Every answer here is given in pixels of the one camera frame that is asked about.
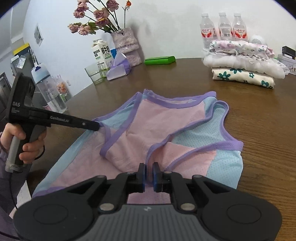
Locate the pink blue purple mesh vest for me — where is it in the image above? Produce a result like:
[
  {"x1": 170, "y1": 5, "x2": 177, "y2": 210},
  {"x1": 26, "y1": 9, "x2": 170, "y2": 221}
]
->
[{"x1": 33, "y1": 90, "x2": 243, "y2": 204}]

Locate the person's left hand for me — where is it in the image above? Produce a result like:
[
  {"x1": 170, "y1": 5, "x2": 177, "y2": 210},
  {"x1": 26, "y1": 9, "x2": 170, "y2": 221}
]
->
[{"x1": 1, "y1": 123, "x2": 47, "y2": 164}]

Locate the blue lid sports bottle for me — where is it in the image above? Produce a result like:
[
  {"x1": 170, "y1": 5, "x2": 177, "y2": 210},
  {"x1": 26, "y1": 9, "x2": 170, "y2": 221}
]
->
[{"x1": 31, "y1": 63, "x2": 67, "y2": 113}]

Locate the clear green-tinted glass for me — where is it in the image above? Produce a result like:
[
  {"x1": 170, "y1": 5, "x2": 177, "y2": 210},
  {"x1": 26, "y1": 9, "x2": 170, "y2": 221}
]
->
[{"x1": 85, "y1": 63, "x2": 109, "y2": 85}]

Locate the white milk carton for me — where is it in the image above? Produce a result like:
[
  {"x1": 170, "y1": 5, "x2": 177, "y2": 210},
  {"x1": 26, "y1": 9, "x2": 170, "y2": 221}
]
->
[{"x1": 91, "y1": 39, "x2": 114, "y2": 69}]

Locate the purple tissue pack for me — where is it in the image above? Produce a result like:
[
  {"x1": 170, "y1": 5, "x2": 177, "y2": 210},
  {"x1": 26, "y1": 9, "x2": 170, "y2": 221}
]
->
[{"x1": 107, "y1": 52, "x2": 132, "y2": 81}]

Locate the green rectangular case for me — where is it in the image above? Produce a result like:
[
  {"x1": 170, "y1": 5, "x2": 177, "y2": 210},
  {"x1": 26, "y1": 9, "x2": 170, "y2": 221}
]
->
[{"x1": 144, "y1": 56, "x2": 176, "y2": 65}]

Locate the purple fuzzy vase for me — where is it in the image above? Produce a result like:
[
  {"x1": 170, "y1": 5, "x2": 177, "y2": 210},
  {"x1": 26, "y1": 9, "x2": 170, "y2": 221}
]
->
[{"x1": 111, "y1": 27, "x2": 142, "y2": 67}]

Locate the pink artificial flower bouquet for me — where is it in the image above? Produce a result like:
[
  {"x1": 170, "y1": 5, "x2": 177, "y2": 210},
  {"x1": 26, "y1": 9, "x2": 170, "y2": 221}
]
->
[{"x1": 67, "y1": 0, "x2": 132, "y2": 36}]

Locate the folded teal flower garment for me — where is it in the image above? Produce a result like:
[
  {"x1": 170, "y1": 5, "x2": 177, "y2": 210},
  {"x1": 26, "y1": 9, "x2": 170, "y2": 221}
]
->
[{"x1": 212, "y1": 68, "x2": 275, "y2": 89}]

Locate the folded purple floral garment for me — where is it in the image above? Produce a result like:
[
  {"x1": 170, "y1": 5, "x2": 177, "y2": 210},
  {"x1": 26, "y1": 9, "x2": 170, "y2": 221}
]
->
[{"x1": 209, "y1": 40, "x2": 274, "y2": 59}]

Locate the folded white frilly garment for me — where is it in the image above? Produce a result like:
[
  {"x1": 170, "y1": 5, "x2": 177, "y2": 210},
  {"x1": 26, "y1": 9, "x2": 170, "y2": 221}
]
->
[{"x1": 202, "y1": 54, "x2": 290, "y2": 79}]

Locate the left plastic water bottle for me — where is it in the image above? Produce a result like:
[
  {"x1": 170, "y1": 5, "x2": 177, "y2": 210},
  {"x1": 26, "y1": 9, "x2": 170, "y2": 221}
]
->
[{"x1": 200, "y1": 13, "x2": 218, "y2": 49}]

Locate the plastic water bottle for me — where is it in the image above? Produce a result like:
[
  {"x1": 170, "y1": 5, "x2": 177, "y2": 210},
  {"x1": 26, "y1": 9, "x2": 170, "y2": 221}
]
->
[
  {"x1": 200, "y1": 13, "x2": 218, "y2": 49},
  {"x1": 218, "y1": 12, "x2": 233, "y2": 40},
  {"x1": 232, "y1": 13, "x2": 248, "y2": 41}
]

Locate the middle plastic water bottle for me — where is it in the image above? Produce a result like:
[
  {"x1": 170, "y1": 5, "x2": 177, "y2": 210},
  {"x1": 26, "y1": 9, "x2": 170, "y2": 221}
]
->
[{"x1": 218, "y1": 12, "x2": 233, "y2": 40}]

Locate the right plastic water bottle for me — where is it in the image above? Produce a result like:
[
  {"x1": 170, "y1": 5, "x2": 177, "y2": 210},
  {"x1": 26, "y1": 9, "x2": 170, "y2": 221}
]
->
[{"x1": 232, "y1": 13, "x2": 248, "y2": 41}]

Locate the white round device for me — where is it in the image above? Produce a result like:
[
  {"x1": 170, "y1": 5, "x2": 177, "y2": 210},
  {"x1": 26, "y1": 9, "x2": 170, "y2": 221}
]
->
[{"x1": 248, "y1": 35, "x2": 266, "y2": 45}]

